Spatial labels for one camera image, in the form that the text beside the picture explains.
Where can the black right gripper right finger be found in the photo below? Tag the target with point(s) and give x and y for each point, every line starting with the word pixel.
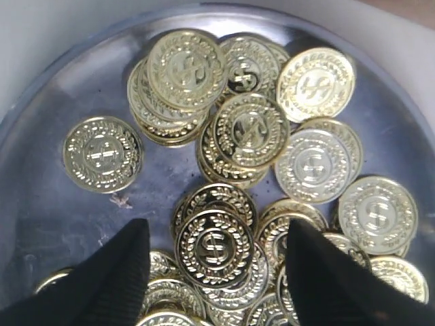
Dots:
pixel 328 288

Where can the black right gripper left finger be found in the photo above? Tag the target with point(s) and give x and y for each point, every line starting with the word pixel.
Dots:
pixel 106 289

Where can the round steel plate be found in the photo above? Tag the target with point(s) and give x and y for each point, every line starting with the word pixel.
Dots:
pixel 49 223

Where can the lone gold coin front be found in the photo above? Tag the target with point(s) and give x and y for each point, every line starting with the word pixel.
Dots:
pixel 103 154

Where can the gold coin left stack top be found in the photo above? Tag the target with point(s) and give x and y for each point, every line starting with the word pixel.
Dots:
pixel 187 69

